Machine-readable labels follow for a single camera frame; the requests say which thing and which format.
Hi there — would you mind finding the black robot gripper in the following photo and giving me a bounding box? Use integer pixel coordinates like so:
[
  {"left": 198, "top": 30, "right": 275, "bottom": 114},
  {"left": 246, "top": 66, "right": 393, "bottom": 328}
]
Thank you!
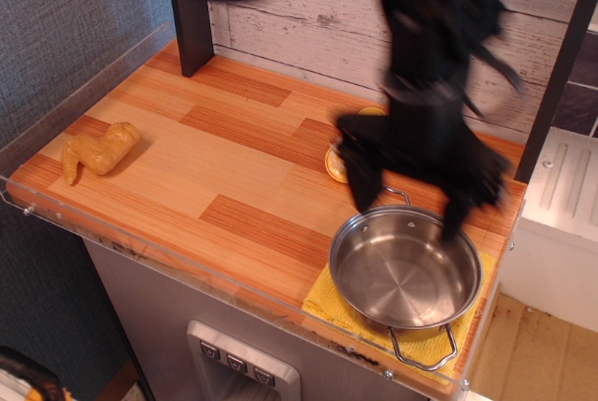
[{"left": 335, "top": 78, "right": 510, "bottom": 242}]

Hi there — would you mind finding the stainless steel pan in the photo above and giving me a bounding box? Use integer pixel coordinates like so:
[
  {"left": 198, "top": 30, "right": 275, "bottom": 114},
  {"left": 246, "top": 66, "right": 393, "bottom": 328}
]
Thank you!
[{"left": 328, "top": 188, "right": 483, "bottom": 372}]

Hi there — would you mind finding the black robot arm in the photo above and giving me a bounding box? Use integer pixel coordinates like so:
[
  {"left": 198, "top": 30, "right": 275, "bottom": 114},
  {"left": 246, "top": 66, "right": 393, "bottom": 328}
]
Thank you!
[{"left": 335, "top": 0, "right": 519, "bottom": 241}]

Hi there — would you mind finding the yellow folded cloth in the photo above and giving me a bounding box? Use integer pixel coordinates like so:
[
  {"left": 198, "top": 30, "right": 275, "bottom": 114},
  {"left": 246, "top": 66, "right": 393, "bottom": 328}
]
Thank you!
[{"left": 302, "top": 251, "right": 498, "bottom": 379}]

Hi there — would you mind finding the yellow scrub brush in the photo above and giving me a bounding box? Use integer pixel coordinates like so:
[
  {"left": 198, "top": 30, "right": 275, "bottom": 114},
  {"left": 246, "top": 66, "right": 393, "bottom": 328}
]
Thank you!
[{"left": 324, "top": 107, "right": 386, "bottom": 184}]

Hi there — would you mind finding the white toy sink unit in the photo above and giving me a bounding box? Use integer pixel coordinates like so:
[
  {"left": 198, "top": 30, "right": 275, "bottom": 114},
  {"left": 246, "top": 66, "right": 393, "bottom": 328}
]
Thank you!
[{"left": 499, "top": 128, "right": 597, "bottom": 331}]

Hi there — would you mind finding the silver dispenser button panel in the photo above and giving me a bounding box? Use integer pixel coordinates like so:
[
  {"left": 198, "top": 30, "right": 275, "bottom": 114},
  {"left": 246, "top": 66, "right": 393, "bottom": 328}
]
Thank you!
[{"left": 186, "top": 320, "right": 302, "bottom": 400}]

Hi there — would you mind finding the grey toy kitchen cabinet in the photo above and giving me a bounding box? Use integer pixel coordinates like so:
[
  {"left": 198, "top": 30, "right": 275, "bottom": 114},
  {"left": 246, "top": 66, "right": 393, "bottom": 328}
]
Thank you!
[{"left": 85, "top": 240, "right": 423, "bottom": 400}]

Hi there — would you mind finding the toy chicken wing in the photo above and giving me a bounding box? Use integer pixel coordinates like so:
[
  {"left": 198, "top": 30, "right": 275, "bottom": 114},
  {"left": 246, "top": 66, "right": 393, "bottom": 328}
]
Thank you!
[{"left": 62, "top": 122, "right": 141, "bottom": 186}]

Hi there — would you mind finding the clear acrylic table guard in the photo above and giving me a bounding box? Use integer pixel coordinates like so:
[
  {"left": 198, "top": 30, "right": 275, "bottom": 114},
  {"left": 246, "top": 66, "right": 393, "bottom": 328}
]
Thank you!
[{"left": 1, "top": 23, "right": 514, "bottom": 400}]

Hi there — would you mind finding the yellow object bottom left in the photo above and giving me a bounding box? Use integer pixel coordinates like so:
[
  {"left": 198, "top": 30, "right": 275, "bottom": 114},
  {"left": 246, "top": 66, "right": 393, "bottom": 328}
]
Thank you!
[{"left": 1, "top": 346, "right": 72, "bottom": 400}]

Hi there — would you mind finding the dark right frame post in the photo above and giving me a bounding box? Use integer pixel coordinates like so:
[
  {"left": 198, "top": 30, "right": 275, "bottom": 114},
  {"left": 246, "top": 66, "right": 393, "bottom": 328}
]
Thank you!
[{"left": 515, "top": 0, "right": 597, "bottom": 183}]

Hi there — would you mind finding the dark frame post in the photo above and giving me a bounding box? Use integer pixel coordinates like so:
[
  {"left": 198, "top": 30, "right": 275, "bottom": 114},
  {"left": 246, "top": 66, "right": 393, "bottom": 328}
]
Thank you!
[
  {"left": 171, "top": 0, "right": 214, "bottom": 78},
  {"left": 515, "top": 0, "right": 597, "bottom": 183}
]

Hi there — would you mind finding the dark left frame post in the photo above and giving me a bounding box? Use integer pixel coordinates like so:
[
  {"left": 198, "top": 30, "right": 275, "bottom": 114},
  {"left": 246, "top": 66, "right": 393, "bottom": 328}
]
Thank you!
[{"left": 171, "top": 0, "right": 214, "bottom": 78}]

